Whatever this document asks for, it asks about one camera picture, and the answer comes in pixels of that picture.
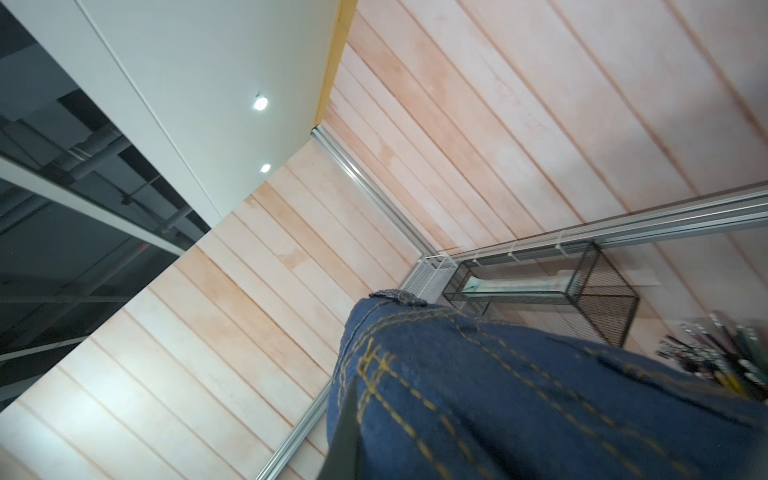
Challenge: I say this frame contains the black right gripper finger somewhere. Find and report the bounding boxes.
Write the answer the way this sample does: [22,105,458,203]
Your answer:
[318,376,361,480]

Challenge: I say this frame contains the white wire mesh shelf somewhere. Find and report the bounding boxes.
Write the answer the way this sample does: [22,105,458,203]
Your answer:
[401,254,458,303]

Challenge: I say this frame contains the aluminium frame rail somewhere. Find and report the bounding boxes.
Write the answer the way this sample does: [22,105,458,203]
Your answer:
[261,127,767,479]

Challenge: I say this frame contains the dark blue denim trousers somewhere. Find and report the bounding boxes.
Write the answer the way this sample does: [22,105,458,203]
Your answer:
[327,290,767,479]

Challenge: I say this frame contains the black wire mesh basket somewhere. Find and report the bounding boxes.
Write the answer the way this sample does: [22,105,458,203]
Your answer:
[442,242,640,347]

